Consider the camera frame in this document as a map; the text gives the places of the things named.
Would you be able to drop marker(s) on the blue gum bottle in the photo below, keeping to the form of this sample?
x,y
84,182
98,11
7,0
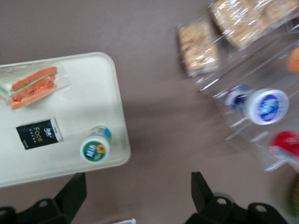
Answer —
x,y
266,107

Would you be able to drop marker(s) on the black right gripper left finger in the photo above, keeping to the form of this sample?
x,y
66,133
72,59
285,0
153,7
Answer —
x,y
46,212

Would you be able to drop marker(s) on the green gum bottle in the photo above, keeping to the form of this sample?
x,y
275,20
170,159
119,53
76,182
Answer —
x,y
95,149

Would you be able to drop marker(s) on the clear acrylic step stand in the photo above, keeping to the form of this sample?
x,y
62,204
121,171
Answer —
x,y
240,74

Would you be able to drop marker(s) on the black tissue pack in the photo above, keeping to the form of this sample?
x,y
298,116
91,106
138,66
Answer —
x,y
38,134

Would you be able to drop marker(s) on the beige plastic tray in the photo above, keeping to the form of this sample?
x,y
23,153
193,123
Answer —
x,y
93,93

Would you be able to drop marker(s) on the wrapped triangle sandwich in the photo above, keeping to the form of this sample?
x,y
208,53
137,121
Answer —
x,y
32,86

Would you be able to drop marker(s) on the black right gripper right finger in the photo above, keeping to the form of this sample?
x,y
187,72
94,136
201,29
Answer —
x,y
222,212

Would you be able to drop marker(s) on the orange gum bottle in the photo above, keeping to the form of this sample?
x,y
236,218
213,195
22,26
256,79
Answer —
x,y
294,59

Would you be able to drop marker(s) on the red gum bottle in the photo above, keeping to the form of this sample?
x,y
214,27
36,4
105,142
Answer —
x,y
286,147

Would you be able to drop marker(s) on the clear rice cracker pack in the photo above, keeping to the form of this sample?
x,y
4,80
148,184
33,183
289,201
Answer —
x,y
238,23
198,46
275,9

